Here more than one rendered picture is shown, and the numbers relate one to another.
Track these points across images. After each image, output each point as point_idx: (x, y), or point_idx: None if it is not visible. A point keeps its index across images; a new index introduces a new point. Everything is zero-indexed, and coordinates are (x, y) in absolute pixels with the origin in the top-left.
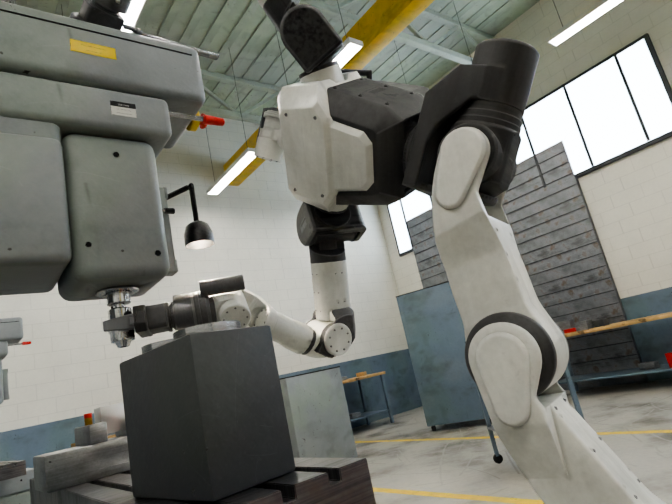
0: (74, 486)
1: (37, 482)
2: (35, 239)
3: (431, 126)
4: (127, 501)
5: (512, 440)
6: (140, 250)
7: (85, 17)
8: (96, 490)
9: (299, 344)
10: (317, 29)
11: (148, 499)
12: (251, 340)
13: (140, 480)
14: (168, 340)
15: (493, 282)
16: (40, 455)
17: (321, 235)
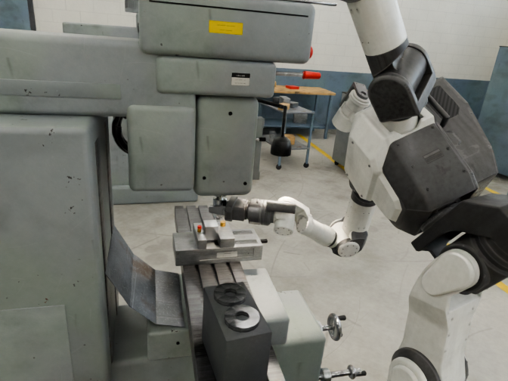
0: (187, 266)
1: (173, 249)
2: (175, 179)
3: (450, 228)
4: (199, 342)
5: None
6: (234, 181)
7: None
8: (193, 294)
9: (322, 243)
10: (401, 100)
11: (205, 351)
12: (258, 340)
13: (204, 340)
14: (224, 302)
15: (430, 340)
16: (175, 238)
17: None
